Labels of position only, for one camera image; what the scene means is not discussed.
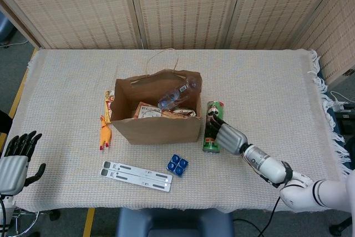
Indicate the white woven tablecloth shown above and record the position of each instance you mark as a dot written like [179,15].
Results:
[69,81]

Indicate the orange cookie box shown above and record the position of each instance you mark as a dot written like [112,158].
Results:
[145,112]

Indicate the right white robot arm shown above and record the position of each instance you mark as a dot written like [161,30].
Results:
[269,165]

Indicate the brown paper bag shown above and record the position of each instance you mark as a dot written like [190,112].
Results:
[155,133]

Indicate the blue toy brick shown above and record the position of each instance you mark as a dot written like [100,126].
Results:
[177,165]

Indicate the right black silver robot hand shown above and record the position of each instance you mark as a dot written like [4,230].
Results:
[231,138]

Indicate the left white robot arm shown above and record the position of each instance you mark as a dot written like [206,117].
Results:
[5,206]

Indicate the black equipment case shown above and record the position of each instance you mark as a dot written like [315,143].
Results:
[348,123]

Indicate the chrome stool base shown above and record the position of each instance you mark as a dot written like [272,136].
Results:
[54,214]

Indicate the yellow red snack box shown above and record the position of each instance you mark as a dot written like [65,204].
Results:
[108,106]

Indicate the blue padded chair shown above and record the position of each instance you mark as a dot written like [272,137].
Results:
[172,223]

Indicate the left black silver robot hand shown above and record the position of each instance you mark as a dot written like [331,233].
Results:
[12,174]

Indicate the green Pringles can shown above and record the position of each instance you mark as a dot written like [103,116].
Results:
[215,109]

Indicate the clear plastic water bottle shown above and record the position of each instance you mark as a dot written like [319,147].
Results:
[177,95]

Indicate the yellow rubber chicken toy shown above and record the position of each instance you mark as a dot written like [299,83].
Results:
[106,135]

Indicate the beige woven folding screen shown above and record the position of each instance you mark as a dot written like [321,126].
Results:
[180,6]

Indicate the white power strip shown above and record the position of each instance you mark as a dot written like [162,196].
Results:
[338,106]

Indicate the gold foil snack pack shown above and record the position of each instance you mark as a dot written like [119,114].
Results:
[183,113]

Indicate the silver folding laptop stand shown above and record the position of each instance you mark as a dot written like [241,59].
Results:
[136,176]

